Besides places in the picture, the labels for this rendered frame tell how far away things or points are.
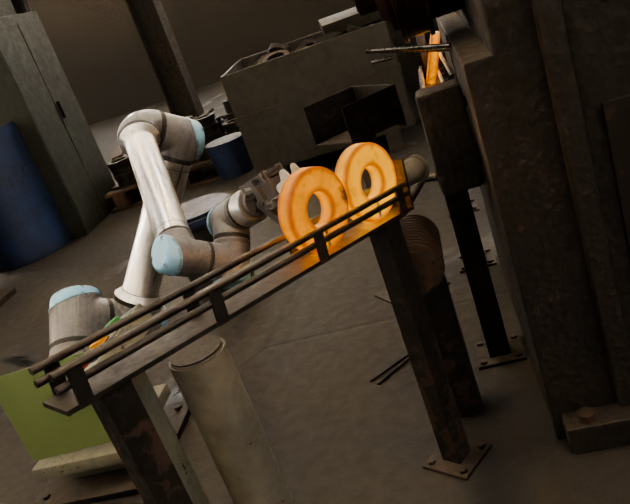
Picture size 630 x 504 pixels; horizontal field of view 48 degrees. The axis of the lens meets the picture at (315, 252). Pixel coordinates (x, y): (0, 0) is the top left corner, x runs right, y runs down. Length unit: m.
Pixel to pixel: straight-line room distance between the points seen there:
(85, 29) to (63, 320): 10.93
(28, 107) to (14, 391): 3.15
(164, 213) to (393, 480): 0.83
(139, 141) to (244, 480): 0.94
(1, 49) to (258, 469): 3.96
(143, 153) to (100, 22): 10.92
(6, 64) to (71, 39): 8.02
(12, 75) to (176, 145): 3.03
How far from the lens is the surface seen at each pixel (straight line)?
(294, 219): 1.24
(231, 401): 1.44
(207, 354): 1.40
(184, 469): 1.59
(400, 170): 1.45
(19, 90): 5.06
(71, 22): 13.01
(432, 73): 2.66
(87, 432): 2.15
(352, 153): 1.36
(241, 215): 1.66
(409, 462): 1.78
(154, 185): 1.82
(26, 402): 2.16
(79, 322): 2.18
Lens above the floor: 1.11
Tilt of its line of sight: 20 degrees down
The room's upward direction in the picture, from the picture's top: 20 degrees counter-clockwise
